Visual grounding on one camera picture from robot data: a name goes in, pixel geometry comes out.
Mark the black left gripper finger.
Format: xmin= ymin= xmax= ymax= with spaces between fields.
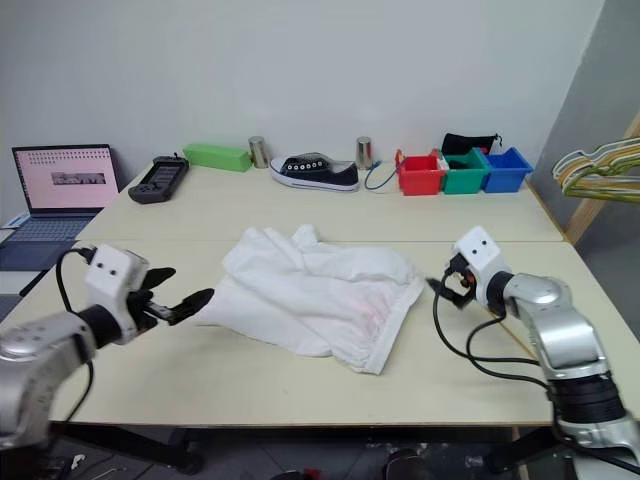
xmin=139 ymin=267 xmax=178 ymax=291
xmin=166 ymin=287 xmax=216 ymax=327

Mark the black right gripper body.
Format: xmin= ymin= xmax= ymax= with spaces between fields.
xmin=441 ymin=254 xmax=476 ymax=308

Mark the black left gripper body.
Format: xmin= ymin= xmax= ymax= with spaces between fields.
xmin=124 ymin=286 xmax=176 ymax=336

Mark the white cloth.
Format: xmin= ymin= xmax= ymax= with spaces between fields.
xmin=192 ymin=224 xmax=429 ymax=377

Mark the green plastic bin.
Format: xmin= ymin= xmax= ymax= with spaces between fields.
xmin=439 ymin=148 xmax=492 ymax=196

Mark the red plastic bin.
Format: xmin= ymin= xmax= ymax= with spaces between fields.
xmin=396 ymin=148 xmax=448 ymax=197

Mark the black handheld controller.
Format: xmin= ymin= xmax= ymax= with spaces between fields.
xmin=127 ymin=153 xmax=192 ymax=205

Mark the blue plastic bin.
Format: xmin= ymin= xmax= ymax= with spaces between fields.
xmin=481 ymin=146 xmax=533 ymax=194

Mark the open laptop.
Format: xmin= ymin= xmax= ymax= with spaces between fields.
xmin=0 ymin=144 xmax=122 ymax=297

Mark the green rectangular box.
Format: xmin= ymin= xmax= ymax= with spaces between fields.
xmin=181 ymin=143 xmax=253 ymax=174

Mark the wooden clothes rack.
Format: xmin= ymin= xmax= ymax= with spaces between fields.
xmin=566 ymin=106 xmax=640 ymax=247

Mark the black table leg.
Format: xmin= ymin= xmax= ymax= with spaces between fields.
xmin=485 ymin=425 xmax=557 ymax=475
xmin=48 ymin=425 xmax=207 ymax=475

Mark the silver metal can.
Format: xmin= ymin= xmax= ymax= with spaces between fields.
xmin=355 ymin=135 xmax=376 ymax=170
xmin=247 ymin=135 xmax=272 ymax=170

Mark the black and white sneaker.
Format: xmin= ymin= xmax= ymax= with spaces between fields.
xmin=269 ymin=151 xmax=362 ymax=193

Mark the bunch of clothes hangers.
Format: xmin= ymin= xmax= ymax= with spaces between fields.
xmin=560 ymin=149 xmax=640 ymax=206

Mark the dark rounded shape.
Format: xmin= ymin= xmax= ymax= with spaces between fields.
xmin=383 ymin=447 xmax=427 ymax=480

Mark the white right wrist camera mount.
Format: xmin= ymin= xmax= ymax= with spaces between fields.
xmin=451 ymin=225 xmax=514 ymax=306

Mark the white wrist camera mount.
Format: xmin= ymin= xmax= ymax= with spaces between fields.
xmin=83 ymin=244 xmax=152 ymax=346
xmin=451 ymin=225 xmax=514 ymax=306

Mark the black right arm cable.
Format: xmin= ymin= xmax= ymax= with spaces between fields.
xmin=431 ymin=269 xmax=557 ymax=399

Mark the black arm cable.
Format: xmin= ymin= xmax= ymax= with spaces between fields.
xmin=431 ymin=269 xmax=557 ymax=399
xmin=55 ymin=245 xmax=97 ymax=426

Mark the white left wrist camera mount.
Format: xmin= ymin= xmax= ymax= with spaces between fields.
xmin=83 ymin=244 xmax=152 ymax=346

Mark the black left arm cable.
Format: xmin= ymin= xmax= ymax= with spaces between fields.
xmin=55 ymin=245 xmax=97 ymax=426

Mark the blue cable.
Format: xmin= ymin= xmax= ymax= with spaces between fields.
xmin=363 ymin=159 xmax=402 ymax=193

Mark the black drawstring pouch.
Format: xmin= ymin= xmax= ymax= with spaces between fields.
xmin=440 ymin=131 xmax=503 ymax=158

